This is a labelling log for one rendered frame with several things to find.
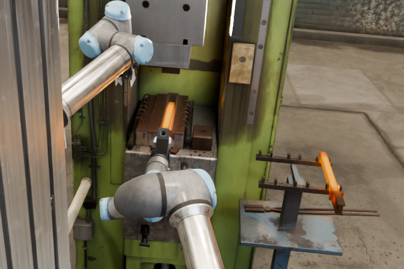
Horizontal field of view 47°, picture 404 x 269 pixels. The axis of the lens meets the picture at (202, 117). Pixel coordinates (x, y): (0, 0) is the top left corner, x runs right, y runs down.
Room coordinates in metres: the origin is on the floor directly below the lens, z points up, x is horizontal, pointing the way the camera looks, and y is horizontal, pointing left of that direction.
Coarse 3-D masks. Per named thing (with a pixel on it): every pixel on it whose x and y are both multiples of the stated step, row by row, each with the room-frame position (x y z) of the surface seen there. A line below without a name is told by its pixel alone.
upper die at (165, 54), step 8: (184, 40) 1.77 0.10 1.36; (160, 48) 1.70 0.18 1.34; (168, 48) 1.70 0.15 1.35; (176, 48) 1.71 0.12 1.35; (184, 48) 1.71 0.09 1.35; (152, 56) 1.70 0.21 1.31; (160, 56) 1.70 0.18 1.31; (168, 56) 1.70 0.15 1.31; (176, 56) 1.71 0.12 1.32; (184, 56) 1.71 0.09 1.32; (144, 64) 1.70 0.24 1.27; (152, 64) 1.70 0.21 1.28; (160, 64) 1.70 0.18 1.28; (168, 64) 1.70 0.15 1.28; (176, 64) 1.71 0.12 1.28; (184, 64) 1.71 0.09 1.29
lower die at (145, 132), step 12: (156, 96) 2.11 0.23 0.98; (168, 96) 2.07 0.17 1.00; (180, 96) 2.11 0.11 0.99; (144, 108) 1.95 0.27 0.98; (156, 108) 1.94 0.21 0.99; (180, 108) 1.96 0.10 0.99; (144, 120) 1.82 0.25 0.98; (156, 120) 1.81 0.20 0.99; (180, 120) 1.83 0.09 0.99; (144, 132) 1.70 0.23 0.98; (156, 132) 1.70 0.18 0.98; (180, 132) 1.71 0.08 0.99; (144, 144) 1.70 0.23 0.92; (180, 144) 1.71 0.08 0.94
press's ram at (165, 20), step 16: (128, 0) 1.70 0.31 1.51; (144, 0) 1.70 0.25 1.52; (160, 0) 1.70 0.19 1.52; (176, 0) 1.71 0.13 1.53; (192, 0) 1.71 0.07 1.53; (144, 16) 1.70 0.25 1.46; (160, 16) 1.70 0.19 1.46; (176, 16) 1.71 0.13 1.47; (192, 16) 1.71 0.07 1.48; (144, 32) 1.70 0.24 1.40; (160, 32) 1.70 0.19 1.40; (176, 32) 1.71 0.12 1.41; (192, 32) 1.71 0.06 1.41
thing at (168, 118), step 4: (168, 104) 1.95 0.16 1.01; (172, 104) 1.95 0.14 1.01; (168, 108) 1.90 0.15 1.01; (172, 108) 1.90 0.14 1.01; (168, 112) 1.85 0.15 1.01; (172, 112) 1.85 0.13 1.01; (168, 116) 1.80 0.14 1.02; (164, 120) 1.75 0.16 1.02; (168, 120) 1.76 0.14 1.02; (164, 124) 1.71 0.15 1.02; (168, 124) 1.71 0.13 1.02
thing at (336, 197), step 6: (324, 156) 1.69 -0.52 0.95; (324, 162) 1.64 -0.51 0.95; (324, 168) 1.60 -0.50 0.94; (330, 168) 1.59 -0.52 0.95; (324, 174) 1.58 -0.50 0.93; (330, 174) 1.54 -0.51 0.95; (330, 180) 1.50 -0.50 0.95; (330, 186) 1.46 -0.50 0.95; (336, 186) 1.46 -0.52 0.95; (330, 192) 1.41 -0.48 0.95; (336, 192) 1.40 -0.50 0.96; (342, 192) 1.41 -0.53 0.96; (330, 198) 1.41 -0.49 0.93; (336, 198) 1.36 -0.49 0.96; (342, 198) 1.37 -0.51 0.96; (336, 204) 1.37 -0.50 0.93; (342, 204) 1.33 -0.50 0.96; (336, 210) 1.34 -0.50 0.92
